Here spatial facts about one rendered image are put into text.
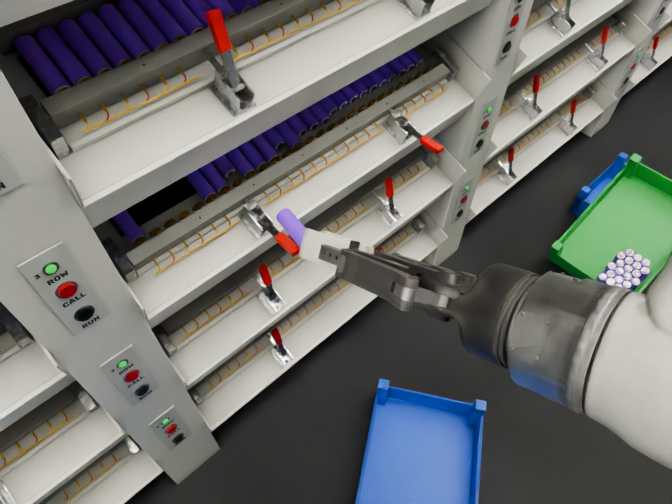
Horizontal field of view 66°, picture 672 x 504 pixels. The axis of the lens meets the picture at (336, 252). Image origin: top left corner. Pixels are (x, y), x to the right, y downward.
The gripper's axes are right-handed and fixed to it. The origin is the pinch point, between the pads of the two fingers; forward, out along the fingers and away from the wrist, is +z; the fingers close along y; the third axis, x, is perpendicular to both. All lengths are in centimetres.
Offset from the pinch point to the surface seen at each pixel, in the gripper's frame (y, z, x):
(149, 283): 7.3, 20.9, 10.0
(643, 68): -134, 16, -60
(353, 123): -17.1, 17.5, -15.2
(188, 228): 4.0, 20.2, 2.9
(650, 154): -129, 6, -35
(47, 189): 23.5, 10.5, -0.8
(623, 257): -88, -5, -5
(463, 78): -35.7, 13.5, -27.4
